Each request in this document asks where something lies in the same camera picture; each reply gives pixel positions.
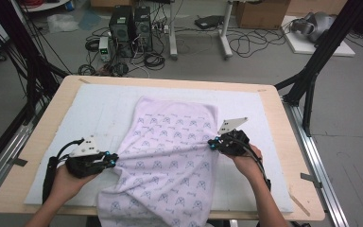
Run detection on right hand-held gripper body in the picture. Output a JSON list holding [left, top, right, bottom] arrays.
[[217, 116, 251, 156]]

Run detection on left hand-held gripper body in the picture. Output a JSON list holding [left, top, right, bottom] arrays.
[[63, 134, 109, 180]]

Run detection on lilac printed towel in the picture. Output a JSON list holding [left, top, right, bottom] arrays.
[[97, 96, 220, 227]]

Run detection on person's right hand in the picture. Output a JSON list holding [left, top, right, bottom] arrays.
[[229, 144, 265, 184]]

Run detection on person's left hand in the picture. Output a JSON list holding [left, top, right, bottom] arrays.
[[51, 165, 100, 204]]

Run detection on white foam mat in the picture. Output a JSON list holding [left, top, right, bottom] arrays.
[[23, 83, 295, 214]]

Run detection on wooden table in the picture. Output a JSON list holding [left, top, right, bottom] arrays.
[[0, 75, 326, 222]]

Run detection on black tape piece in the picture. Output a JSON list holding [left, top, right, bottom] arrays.
[[300, 172, 323, 189], [10, 156, 29, 167]]

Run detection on round black device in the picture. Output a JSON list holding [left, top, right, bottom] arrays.
[[112, 61, 130, 78]]

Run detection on thin wooden stick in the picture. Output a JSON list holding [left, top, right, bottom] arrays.
[[287, 192, 312, 218]]

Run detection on white power supply box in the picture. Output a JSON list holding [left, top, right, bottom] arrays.
[[98, 36, 112, 62]]

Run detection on white desk leg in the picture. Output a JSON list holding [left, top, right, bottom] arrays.
[[168, 0, 180, 61], [218, 0, 234, 61]]

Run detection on white floor board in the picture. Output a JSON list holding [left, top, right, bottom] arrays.
[[280, 15, 357, 58]]

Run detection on black flat device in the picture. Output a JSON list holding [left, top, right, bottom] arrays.
[[194, 14, 225, 30]]

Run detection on black computer tower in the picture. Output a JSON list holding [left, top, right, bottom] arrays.
[[108, 5, 135, 58], [133, 5, 154, 53]]

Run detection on large cardboard box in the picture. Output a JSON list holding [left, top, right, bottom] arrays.
[[234, 0, 292, 30]]

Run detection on clear plastic bag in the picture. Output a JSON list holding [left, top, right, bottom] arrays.
[[46, 13, 80, 34]]

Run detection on grey headset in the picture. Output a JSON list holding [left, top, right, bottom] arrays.
[[289, 11, 337, 44]]

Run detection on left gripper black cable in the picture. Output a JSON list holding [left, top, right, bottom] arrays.
[[42, 137, 86, 203]]

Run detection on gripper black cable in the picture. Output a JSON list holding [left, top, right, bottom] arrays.
[[42, 137, 86, 203], [233, 135, 272, 192]]

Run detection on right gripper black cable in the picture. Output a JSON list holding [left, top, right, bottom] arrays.
[[233, 135, 272, 192]]

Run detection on aluminium rail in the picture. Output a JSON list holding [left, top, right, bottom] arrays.
[[282, 97, 351, 227], [0, 103, 45, 206]]

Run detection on black coiled cable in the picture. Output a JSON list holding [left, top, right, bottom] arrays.
[[84, 37, 100, 53], [78, 63, 97, 77], [143, 51, 166, 71]]

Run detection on loose black floor cables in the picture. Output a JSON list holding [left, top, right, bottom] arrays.
[[226, 27, 295, 60]]

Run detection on black frame strut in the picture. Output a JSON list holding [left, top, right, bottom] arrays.
[[273, 0, 363, 138]]

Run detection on black frame with cables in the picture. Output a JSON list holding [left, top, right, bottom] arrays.
[[0, 0, 71, 127]]

